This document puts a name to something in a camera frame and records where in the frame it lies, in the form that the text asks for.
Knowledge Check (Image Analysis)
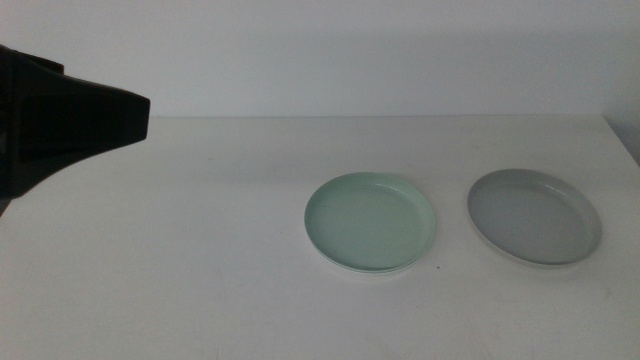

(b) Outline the white shallow bowl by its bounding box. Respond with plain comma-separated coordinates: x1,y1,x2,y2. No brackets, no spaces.
312,247,426,277

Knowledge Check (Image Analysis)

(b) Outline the pale green shallow bowl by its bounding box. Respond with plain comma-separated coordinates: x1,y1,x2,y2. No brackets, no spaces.
303,171,437,274

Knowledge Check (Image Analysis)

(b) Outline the grey shallow bowl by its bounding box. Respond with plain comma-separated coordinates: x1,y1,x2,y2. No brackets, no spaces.
467,168,603,267

